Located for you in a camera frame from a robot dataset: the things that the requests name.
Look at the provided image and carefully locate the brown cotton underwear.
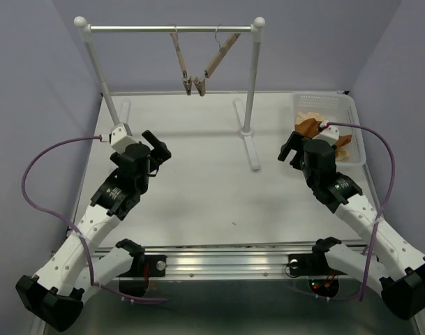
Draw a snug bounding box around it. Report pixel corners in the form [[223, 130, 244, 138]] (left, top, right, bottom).
[[294, 118, 352, 149]]

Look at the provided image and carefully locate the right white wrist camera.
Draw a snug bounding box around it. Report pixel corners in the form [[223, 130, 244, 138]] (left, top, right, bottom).
[[315, 121, 340, 146]]

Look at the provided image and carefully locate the white clothes rack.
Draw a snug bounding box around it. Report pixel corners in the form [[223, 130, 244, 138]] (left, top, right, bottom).
[[73, 16, 265, 171]]

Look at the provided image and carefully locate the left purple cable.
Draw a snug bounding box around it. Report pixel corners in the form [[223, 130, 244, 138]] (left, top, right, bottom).
[[21, 134, 168, 306]]

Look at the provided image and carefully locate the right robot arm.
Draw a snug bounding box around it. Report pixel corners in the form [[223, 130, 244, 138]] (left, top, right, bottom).
[[278, 132, 425, 320]]

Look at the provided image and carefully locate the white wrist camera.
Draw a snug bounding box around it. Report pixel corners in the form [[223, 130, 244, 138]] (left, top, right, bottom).
[[110, 123, 135, 154], [315, 121, 340, 146]]

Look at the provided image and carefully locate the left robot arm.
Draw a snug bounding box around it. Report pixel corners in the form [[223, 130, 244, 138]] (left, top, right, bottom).
[[15, 124, 172, 332]]

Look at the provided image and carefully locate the aluminium mounting rail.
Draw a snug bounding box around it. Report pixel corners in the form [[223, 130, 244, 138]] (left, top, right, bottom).
[[145, 242, 313, 282]]

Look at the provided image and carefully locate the white plastic basket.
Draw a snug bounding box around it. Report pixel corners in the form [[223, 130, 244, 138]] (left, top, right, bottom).
[[292, 91, 366, 167]]

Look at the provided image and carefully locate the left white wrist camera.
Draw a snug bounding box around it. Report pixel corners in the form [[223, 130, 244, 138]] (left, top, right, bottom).
[[110, 123, 135, 154]]

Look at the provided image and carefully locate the cream underwear in basket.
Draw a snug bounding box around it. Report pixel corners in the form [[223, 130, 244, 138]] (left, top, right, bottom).
[[294, 112, 352, 162]]

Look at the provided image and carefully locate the beige clip hanger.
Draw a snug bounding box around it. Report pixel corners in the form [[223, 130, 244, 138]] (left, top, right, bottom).
[[170, 25, 192, 96], [193, 33, 241, 96]]

